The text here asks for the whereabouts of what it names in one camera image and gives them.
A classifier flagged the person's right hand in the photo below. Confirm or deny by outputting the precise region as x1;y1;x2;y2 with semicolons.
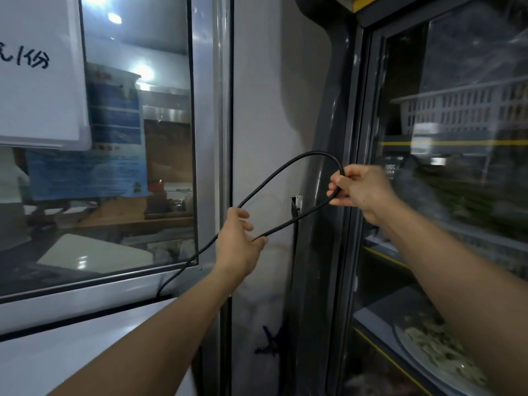
326;163;400;227

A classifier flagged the person's left hand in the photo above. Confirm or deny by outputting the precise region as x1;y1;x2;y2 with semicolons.
213;207;269;282

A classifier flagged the black power cable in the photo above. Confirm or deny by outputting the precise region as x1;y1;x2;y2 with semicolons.
155;150;346;300

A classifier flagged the white microwave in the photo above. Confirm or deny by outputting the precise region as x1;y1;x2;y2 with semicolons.
0;298;200;396

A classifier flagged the person's left forearm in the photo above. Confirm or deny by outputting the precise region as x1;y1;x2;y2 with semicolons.
45;267;240;396

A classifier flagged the person's right forearm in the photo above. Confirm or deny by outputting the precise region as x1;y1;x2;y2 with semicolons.
373;197;528;396

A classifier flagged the dark red bottle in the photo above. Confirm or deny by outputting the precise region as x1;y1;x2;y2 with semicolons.
146;180;171;215

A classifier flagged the blue clamp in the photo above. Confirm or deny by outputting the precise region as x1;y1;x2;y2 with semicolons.
254;323;286;358

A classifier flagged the wooden kitchen counter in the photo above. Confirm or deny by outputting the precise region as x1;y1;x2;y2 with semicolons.
76;196;195;228

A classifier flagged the white tilted board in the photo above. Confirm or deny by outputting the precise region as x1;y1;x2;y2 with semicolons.
36;233;155;276

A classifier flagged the blue poster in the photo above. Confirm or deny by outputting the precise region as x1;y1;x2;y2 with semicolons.
24;63;150;202

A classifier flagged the whiteboard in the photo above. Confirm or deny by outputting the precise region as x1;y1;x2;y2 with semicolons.
0;0;93;152

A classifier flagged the glass window aluminium frame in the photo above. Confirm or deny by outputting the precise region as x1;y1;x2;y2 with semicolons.
0;0;235;337

